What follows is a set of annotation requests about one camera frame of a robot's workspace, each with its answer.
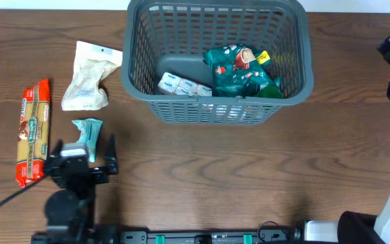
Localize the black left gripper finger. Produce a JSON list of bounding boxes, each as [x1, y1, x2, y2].
[[104, 134, 119, 175], [51, 140, 63, 158]]

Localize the white tissue multipack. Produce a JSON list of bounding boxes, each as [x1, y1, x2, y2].
[[156, 71, 250, 118]]

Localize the green lid jar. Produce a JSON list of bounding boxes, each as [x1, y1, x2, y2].
[[255, 77, 283, 99]]

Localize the green instant coffee bag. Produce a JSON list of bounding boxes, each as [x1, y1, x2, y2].
[[203, 44, 272, 98]]

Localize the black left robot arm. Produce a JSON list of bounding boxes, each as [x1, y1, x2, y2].
[[44, 135, 119, 243]]

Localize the mint toilet wipes pack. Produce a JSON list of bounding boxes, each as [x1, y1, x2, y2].
[[72, 118, 103, 163]]

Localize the orange spaghetti packet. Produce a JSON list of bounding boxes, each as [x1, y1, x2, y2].
[[16, 79, 51, 188]]

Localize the beige paper pouch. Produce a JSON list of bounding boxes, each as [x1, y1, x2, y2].
[[62, 41, 123, 111]]

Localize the grey plastic lattice basket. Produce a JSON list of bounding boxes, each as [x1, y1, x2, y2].
[[121, 0, 314, 125]]

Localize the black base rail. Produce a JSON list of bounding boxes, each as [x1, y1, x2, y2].
[[30, 225, 304, 244]]

